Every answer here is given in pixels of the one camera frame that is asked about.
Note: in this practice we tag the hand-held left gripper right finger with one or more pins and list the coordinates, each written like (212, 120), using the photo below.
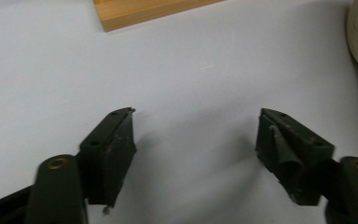
(295, 155)

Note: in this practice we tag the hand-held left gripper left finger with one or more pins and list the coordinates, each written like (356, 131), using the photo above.
(108, 155)

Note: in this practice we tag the wooden shoe rack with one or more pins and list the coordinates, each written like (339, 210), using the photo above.
(143, 11)

